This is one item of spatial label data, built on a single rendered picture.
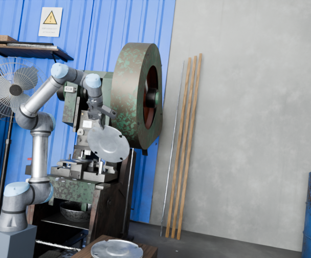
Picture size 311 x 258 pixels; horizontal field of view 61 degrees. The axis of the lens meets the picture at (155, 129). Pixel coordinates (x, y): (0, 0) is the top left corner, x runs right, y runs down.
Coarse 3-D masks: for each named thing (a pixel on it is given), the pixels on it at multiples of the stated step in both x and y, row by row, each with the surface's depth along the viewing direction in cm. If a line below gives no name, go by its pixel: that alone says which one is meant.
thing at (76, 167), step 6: (66, 162) 184; (72, 162) 184; (78, 162) 187; (84, 162) 193; (90, 162) 203; (72, 168) 196; (78, 168) 195; (84, 168) 199; (72, 174) 196; (78, 174) 195
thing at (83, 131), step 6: (84, 114) 208; (84, 120) 207; (90, 120) 206; (84, 126) 207; (90, 126) 206; (78, 132) 206; (84, 132) 206; (78, 138) 204; (84, 138) 203; (78, 144) 204; (84, 144) 203
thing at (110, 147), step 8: (96, 128) 161; (104, 128) 159; (112, 128) 157; (88, 136) 166; (96, 136) 165; (104, 136) 163; (112, 136) 161; (88, 144) 171; (96, 144) 168; (104, 144) 167; (112, 144) 165; (120, 144) 162; (128, 144) 161; (104, 152) 170; (112, 152) 169; (120, 152) 166; (128, 152) 164; (112, 160) 172; (120, 160) 170
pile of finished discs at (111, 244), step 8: (104, 240) 158; (112, 240) 161; (120, 240) 162; (96, 248) 147; (104, 248) 148; (112, 248) 148; (120, 248) 149; (128, 248) 152; (136, 248) 153; (96, 256) 136; (104, 256) 138; (112, 256) 139; (120, 256) 140; (128, 256) 142; (136, 256) 143
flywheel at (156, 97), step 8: (152, 72) 224; (152, 80) 230; (144, 88) 203; (152, 88) 204; (144, 96) 200; (152, 96) 199; (160, 96) 209; (144, 104) 203; (152, 104) 201; (144, 112) 219; (152, 112) 235; (152, 120) 234
